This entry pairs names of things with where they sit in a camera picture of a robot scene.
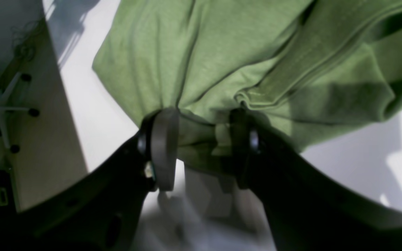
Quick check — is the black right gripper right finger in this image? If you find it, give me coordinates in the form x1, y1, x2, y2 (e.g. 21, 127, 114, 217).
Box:
229, 108, 402, 251

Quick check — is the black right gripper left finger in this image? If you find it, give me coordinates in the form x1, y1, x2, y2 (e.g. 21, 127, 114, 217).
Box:
0, 108, 179, 251

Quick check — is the green T-shirt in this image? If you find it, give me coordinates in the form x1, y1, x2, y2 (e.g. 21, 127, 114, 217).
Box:
92, 0, 402, 171

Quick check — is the office chair wheeled base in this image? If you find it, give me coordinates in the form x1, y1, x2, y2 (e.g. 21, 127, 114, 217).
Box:
0, 72, 40, 154

